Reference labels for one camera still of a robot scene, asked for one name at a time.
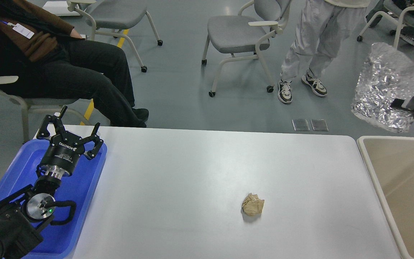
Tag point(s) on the standing person in white trousers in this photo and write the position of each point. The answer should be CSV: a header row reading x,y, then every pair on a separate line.
x,y
323,26

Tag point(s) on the crumpled brown paper ball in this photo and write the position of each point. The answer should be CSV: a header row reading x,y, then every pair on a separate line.
x,y
252,205

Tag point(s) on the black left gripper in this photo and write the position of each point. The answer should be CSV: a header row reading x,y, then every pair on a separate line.
x,y
60,155

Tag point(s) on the white flat board on floor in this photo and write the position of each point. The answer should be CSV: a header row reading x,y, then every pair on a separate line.
x,y
58,8

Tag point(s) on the blue plastic tray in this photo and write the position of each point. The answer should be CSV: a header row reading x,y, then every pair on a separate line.
x,y
59,241

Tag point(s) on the right metal floor plate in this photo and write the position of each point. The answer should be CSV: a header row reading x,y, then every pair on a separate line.
x,y
319,125

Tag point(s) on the grey chair with white armrests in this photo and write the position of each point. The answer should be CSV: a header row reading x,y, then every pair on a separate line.
x,y
244,36

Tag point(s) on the metal floor plate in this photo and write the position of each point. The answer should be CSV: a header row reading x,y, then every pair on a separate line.
x,y
300,125
319,125

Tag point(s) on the left metal floor plate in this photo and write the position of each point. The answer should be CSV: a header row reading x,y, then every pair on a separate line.
x,y
300,125

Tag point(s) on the seated person in black trousers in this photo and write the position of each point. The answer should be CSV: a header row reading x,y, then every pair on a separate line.
x,y
52,60

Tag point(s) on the beige plastic bin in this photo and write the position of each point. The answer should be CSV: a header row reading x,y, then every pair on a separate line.
x,y
390,163

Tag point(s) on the silver foil bag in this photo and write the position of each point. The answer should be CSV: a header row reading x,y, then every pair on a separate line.
x,y
386,75

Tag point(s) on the seated person's white chair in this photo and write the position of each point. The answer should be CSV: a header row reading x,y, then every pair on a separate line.
x,y
32,105

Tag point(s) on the grey chair top left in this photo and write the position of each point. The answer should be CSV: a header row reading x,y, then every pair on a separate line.
x,y
111,17

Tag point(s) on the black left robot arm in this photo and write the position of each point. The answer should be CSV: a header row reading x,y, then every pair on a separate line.
x,y
25,213

